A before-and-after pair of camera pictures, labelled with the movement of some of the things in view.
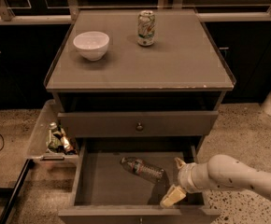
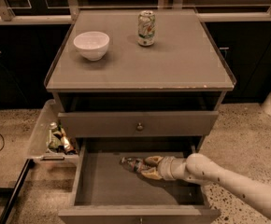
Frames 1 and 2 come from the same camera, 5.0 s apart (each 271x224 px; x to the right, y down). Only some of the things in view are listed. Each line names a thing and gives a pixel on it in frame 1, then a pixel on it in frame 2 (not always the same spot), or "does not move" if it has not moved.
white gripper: [184, 176] -> [165, 168]
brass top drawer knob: [139, 127] does not move
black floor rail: [9, 192] does not move
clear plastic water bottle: [138, 166] does not move
